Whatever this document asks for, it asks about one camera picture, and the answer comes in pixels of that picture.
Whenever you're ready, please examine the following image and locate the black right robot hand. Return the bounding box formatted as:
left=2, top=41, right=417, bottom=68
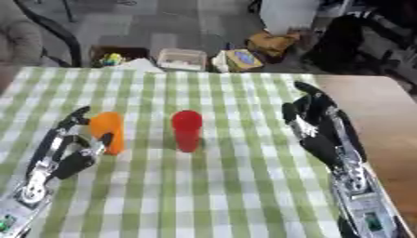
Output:
left=280, top=81, right=369, bottom=171

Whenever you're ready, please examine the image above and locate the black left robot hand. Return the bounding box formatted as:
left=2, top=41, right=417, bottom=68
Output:
left=24, top=105, right=116, bottom=181

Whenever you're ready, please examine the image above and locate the orange plastic cup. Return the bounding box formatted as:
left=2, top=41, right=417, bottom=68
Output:
left=87, top=112, right=128, bottom=156

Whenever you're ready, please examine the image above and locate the red plastic cup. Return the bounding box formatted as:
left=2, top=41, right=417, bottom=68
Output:
left=170, top=109, right=204, bottom=153

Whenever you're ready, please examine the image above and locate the black bag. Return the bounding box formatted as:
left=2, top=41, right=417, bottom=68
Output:
left=303, top=13, right=401, bottom=75

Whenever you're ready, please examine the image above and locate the brown paper bag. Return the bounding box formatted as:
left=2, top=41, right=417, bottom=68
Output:
left=246, top=29, right=302, bottom=58

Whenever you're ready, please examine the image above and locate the tan box with blue print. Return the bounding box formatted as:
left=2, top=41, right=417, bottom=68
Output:
left=209, top=48, right=266, bottom=73

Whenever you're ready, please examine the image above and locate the dark box with toys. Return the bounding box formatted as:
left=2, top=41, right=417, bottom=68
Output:
left=87, top=45, right=152, bottom=69

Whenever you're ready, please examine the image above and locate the white cabinet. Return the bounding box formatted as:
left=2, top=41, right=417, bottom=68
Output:
left=257, top=0, right=323, bottom=35

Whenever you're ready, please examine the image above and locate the grey armchair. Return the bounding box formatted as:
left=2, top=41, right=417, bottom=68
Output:
left=0, top=0, right=46, bottom=94

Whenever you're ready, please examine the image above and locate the black office chair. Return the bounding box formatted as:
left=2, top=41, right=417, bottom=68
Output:
left=13, top=0, right=85, bottom=68

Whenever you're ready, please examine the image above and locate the clear plastic storage bin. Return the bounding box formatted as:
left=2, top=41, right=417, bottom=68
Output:
left=156, top=47, right=209, bottom=73

